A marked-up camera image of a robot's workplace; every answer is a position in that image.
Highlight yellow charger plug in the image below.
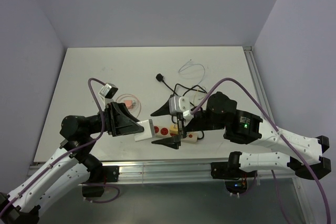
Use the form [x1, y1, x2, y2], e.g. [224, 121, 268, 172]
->
[169, 124, 179, 136]

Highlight aluminium mounting rail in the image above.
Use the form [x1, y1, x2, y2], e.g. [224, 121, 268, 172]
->
[28, 157, 301, 187]

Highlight pink charger cable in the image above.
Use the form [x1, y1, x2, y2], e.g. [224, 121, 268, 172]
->
[115, 93, 142, 117]

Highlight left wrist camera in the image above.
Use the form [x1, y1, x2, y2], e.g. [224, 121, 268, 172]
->
[99, 83, 118, 105]

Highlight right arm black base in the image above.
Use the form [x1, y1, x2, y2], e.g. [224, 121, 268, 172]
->
[211, 151, 258, 198]

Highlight light blue charger cable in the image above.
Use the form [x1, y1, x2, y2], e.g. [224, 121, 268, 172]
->
[177, 58, 207, 83]

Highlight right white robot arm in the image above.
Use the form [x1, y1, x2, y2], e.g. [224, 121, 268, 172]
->
[151, 92, 331, 180]

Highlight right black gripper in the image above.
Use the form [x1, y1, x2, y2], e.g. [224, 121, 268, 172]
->
[150, 93, 225, 149]

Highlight white charger adapter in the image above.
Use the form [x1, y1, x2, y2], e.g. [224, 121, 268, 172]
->
[134, 119, 155, 142]

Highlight beige power strip red sockets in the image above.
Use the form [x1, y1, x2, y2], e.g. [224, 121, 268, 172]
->
[154, 125, 198, 144]

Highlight pink charger plug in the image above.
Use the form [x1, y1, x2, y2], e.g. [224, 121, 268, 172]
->
[123, 100, 135, 109]

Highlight black power strip cord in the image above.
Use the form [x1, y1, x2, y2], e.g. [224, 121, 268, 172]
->
[155, 73, 209, 141]

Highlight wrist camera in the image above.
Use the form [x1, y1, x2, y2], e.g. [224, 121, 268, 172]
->
[99, 83, 118, 105]
[168, 95, 193, 120]

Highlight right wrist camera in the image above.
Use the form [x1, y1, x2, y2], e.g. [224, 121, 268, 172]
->
[168, 95, 193, 120]

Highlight right side aluminium rail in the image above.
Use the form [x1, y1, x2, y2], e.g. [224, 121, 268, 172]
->
[243, 47, 274, 122]

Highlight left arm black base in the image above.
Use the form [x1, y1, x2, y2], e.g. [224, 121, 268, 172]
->
[81, 154, 120, 204]

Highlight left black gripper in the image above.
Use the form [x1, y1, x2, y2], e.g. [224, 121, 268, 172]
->
[87, 101, 148, 136]

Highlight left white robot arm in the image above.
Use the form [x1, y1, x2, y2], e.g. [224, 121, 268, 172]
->
[1, 102, 145, 223]

